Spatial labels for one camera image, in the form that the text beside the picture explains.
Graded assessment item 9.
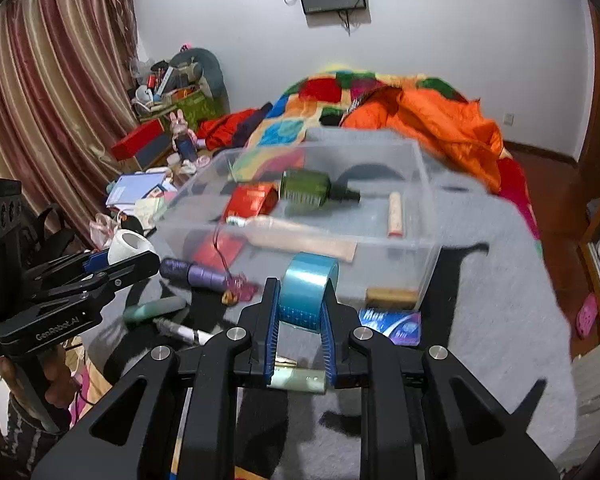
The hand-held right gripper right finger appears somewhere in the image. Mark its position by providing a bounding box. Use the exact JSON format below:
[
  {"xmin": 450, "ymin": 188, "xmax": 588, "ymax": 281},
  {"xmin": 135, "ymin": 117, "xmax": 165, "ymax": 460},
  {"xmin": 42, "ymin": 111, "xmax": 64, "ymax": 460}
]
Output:
[{"xmin": 320, "ymin": 287, "xmax": 561, "ymax": 480}]

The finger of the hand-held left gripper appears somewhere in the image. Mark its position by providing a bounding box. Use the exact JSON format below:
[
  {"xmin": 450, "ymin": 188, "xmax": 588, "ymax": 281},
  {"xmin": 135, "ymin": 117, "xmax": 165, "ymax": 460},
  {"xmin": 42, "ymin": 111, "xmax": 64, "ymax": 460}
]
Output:
[
  {"xmin": 27, "ymin": 251, "xmax": 161, "ymax": 318},
  {"xmin": 22, "ymin": 249, "xmax": 112, "ymax": 287}
]

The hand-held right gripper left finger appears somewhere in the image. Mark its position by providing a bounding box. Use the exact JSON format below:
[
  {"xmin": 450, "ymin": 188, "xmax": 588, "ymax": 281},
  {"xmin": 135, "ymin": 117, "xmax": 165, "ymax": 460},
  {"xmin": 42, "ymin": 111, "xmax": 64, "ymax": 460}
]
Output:
[{"xmin": 32, "ymin": 276, "xmax": 281, "ymax": 480}]

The blue tape roll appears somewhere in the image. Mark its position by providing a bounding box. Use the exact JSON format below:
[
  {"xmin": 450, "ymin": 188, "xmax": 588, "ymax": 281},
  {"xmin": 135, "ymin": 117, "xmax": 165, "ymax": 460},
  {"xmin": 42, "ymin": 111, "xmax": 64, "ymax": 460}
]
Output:
[{"xmin": 278, "ymin": 253, "xmax": 340, "ymax": 331}]

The clear plastic storage box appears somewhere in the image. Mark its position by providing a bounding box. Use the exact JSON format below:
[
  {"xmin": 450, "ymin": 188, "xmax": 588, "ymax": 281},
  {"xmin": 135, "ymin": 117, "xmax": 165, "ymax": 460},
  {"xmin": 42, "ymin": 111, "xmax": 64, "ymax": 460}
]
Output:
[{"xmin": 152, "ymin": 140, "xmax": 443, "ymax": 311}]

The person's left forearm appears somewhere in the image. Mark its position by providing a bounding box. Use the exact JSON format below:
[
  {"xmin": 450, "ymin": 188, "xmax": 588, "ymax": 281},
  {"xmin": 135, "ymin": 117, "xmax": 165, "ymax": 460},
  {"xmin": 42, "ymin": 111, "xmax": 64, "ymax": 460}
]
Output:
[{"xmin": 0, "ymin": 392, "xmax": 73, "ymax": 476}]

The person's left hand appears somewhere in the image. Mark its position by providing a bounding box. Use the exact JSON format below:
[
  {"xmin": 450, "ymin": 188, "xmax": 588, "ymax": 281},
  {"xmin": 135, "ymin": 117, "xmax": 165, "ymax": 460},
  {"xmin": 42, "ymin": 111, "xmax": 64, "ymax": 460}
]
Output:
[{"xmin": 0, "ymin": 347, "xmax": 78, "ymax": 416}]

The pink plastic bag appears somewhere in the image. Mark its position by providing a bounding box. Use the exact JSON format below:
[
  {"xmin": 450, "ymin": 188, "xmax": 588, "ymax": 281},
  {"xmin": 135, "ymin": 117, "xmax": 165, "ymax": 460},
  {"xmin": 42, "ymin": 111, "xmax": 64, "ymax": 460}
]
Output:
[{"xmin": 90, "ymin": 212, "xmax": 126, "ymax": 251}]

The pale green tube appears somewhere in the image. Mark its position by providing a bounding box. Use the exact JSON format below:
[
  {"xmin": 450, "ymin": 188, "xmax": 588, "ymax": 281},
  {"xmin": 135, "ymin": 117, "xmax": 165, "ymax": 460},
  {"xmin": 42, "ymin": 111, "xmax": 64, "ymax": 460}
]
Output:
[{"xmin": 270, "ymin": 366, "xmax": 327, "ymax": 393}]

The dark green tube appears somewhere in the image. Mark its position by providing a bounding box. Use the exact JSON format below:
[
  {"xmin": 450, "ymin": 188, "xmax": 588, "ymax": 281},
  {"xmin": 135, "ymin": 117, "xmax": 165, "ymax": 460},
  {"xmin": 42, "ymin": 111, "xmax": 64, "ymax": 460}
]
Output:
[{"xmin": 122, "ymin": 296, "xmax": 188, "ymax": 323}]

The pink charm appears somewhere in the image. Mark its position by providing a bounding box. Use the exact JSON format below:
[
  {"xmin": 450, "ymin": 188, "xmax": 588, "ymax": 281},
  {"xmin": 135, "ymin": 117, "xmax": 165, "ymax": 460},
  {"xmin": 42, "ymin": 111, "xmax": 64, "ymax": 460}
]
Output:
[{"xmin": 222, "ymin": 272, "xmax": 261, "ymax": 306}]

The purple cylinder bottle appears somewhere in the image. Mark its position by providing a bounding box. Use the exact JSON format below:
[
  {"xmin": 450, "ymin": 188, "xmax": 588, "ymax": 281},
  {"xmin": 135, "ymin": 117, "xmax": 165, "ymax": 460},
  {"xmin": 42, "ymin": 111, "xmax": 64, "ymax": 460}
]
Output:
[{"xmin": 159, "ymin": 257, "xmax": 231, "ymax": 291}]

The blue printed packet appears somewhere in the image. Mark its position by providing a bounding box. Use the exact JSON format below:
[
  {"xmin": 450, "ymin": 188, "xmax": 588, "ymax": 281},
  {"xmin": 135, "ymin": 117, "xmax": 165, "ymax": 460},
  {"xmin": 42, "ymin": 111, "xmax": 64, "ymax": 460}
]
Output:
[{"xmin": 358, "ymin": 307, "xmax": 423, "ymax": 347}]

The blue notebook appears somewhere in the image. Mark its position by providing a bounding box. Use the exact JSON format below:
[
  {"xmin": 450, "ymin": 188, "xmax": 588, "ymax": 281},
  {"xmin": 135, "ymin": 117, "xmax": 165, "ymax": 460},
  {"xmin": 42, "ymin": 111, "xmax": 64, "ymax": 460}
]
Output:
[{"xmin": 105, "ymin": 170, "xmax": 168, "ymax": 208}]

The brown wooden block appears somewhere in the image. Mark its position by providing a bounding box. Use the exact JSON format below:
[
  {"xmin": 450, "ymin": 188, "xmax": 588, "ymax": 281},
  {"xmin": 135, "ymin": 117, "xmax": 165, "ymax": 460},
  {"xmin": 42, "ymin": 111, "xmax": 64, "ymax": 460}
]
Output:
[{"xmin": 366, "ymin": 287, "xmax": 420, "ymax": 309}]

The white marker pen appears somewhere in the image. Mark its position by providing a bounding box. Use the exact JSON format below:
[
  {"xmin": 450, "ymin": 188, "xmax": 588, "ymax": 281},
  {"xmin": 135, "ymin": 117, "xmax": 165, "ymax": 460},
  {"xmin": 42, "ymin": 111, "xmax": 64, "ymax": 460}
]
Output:
[{"xmin": 152, "ymin": 317, "xmax": 216, "ymax": 346}]

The red card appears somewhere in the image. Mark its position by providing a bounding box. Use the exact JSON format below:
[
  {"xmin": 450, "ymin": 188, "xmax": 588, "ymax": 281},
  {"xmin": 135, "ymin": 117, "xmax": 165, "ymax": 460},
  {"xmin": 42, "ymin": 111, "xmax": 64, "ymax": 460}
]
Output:
[{"xmin": 196, "ymin": 237, "xmax": 246, "ymax": 273}]

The tan wooden ruler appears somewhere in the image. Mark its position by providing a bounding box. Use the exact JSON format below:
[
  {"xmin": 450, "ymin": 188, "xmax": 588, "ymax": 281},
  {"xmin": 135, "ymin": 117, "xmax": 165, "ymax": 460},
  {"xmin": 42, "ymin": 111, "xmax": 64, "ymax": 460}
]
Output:
[{"xmin": 250, "ymin": 227, "xmax": 358, "ymax": 262}]

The white capped lotion bottle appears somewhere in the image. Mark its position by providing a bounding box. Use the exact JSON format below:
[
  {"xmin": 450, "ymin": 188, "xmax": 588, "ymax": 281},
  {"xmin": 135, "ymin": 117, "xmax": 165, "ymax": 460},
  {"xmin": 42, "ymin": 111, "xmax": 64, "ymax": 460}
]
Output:
[{"xmin": 226, "ymin": 214, "xmax": 286, "ymax": 228}]

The long red box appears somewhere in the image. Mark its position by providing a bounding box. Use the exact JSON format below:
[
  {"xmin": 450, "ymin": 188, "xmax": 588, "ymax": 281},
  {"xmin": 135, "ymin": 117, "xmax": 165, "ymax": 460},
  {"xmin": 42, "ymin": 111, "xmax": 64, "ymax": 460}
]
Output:
[{"xmin": 111, "ymin": 119, "xmax": 165, "ymax": 160}]

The small red box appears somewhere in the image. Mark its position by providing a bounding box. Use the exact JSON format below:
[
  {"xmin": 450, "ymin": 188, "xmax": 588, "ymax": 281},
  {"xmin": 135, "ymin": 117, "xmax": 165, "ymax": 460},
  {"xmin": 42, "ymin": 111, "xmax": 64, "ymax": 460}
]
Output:
[{"xmin": 225, "ymin": 183, "xmax": 279, "ymax": 217}]

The beige tube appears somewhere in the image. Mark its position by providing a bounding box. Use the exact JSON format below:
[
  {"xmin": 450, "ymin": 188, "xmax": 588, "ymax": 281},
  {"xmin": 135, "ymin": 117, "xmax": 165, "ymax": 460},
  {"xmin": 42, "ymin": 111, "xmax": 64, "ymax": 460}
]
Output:
[{"xmin": 387, "ymin": 192, "xmax": 405, "ymax": 238}]

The pink rabbit toy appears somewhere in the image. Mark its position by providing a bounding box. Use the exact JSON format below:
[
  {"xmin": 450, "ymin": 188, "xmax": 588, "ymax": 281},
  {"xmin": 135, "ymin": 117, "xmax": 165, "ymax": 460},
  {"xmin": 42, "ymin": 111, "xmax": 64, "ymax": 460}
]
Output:
[{"xmin": 169, "ymin": 109, "xmax": 197, "ymax": 143}]

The green glass bottle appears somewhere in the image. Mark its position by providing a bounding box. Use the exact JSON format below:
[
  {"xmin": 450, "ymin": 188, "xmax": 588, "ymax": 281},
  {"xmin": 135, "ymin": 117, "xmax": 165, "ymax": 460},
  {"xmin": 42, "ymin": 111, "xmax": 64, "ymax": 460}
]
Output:
[{"xmin": 279, "ymin": 170, "xmax": 362, "ymax": 207}]

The grey fluffy blanket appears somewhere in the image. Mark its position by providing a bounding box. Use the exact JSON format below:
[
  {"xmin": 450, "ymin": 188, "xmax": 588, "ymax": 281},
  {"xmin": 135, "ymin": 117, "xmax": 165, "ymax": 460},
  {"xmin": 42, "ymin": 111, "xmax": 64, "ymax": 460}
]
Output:
[{"xmin": 80, "ymin": 127, "xmax": 578, "ymax": 480}]

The red garment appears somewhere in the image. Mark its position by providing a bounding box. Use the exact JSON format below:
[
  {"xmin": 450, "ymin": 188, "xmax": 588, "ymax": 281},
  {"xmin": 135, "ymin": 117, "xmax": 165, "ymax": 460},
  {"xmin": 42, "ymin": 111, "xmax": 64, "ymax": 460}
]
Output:
[{"xmin": 198, "ymin": 110, "xmax": 261, "ymax": 151}]

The green bag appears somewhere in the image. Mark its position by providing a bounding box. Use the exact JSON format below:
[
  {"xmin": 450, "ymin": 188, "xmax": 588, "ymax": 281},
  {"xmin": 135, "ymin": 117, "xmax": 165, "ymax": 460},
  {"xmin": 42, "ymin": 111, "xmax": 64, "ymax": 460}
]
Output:
[{"xmin": 139, "ymin": 91, "xmax": 216, "ymax": 133}]

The striped red gold curtain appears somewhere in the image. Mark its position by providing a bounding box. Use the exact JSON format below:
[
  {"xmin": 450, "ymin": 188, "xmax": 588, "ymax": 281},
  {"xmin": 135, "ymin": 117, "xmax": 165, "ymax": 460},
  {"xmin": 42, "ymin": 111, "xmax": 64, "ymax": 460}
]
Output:
[{"xmin": 0, "ymin": 0, "xmax": 141, "ymax": 261}]

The dark navy garment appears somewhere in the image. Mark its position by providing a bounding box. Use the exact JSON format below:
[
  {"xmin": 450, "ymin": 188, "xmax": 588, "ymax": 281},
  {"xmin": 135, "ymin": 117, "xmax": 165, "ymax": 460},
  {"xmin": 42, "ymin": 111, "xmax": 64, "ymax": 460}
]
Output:
[{"xmin": 232, "ymin": 102, "xmax": 274, "ymax": 151}]

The colourful patchwork quilt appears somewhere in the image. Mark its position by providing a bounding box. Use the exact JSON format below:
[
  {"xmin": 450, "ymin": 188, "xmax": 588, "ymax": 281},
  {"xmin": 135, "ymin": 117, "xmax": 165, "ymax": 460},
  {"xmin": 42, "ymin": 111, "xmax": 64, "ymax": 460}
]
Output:
[{"xmin": 230, "ymin": 64, "xmax": 541, "ymax": 241}]

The orange jacket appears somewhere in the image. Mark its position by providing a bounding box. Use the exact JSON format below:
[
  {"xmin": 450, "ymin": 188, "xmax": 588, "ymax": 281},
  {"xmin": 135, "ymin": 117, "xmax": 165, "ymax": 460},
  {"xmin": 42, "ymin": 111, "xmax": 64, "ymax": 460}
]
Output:
[{"xmin": 341, "ymin": 77, "xmax": 505, "ymax": 193}]

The pink slipper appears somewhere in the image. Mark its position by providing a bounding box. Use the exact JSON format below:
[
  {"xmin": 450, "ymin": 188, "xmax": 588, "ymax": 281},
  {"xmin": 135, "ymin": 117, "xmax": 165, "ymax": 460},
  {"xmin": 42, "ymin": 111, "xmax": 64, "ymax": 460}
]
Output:
[{"xmin": 575, "ymin": 292, "xmax": 598, "ymax": 337}]

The white plastic stool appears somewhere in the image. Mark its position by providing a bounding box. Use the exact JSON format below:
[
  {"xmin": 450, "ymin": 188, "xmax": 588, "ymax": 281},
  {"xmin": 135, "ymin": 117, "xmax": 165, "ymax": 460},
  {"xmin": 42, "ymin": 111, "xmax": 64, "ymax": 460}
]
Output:
[{"xmin": 570, "ymin": 335, "xmax": 600, "ymax": 466}]

